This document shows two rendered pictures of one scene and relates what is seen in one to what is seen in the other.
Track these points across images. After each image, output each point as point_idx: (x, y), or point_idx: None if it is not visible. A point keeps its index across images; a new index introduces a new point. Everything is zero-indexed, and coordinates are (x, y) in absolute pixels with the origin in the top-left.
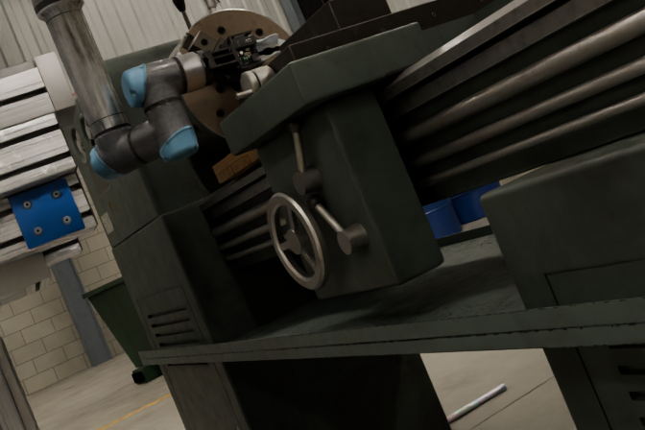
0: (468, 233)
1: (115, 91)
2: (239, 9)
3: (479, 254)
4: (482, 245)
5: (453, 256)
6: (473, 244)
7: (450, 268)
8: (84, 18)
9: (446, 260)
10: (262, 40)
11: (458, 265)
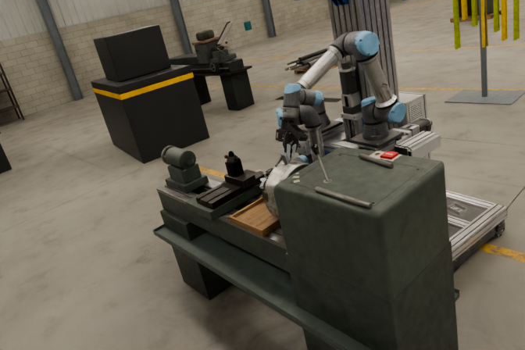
0: (250, 291)
1: (312, 158)
2: (274, 168)
3: (246, 260)
4: (246, 273)
5: (256, 271)
6: (249, 280)
7: (255, 255)
8: (308, 133)
9: (258, 268)
10: (266, 177)
11: (252, 255)
